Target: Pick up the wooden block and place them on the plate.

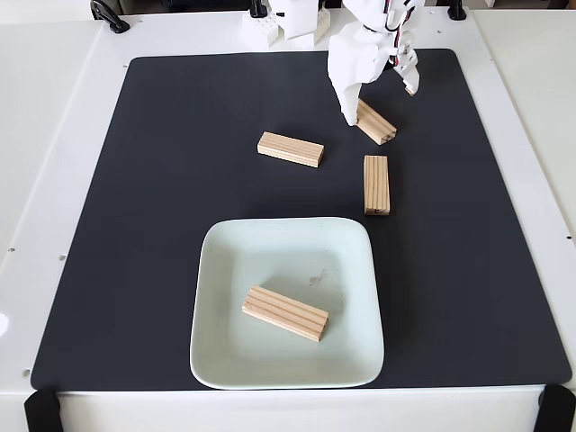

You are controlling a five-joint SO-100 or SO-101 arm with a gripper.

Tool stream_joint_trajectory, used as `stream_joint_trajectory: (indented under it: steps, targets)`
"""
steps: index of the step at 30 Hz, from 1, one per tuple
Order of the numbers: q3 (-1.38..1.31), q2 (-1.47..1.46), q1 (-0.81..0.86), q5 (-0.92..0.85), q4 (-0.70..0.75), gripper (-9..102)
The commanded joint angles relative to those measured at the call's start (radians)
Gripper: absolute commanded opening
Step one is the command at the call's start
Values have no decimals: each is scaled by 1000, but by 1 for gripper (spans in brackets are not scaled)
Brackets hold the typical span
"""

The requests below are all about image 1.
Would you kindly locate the black table clamp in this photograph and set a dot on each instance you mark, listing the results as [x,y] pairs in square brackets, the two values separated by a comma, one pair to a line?
[110,18]
[456,11]

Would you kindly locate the black rubber mat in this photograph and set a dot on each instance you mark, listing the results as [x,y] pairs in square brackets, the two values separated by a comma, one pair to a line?
[135,225]

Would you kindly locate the grooved wooden block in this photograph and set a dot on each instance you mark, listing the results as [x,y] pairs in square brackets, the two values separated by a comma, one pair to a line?
[375,123]
[376,184]
[285,312]
[290,149]

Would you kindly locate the pale green square plate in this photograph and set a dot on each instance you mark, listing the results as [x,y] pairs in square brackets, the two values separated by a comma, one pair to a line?
[351,360]

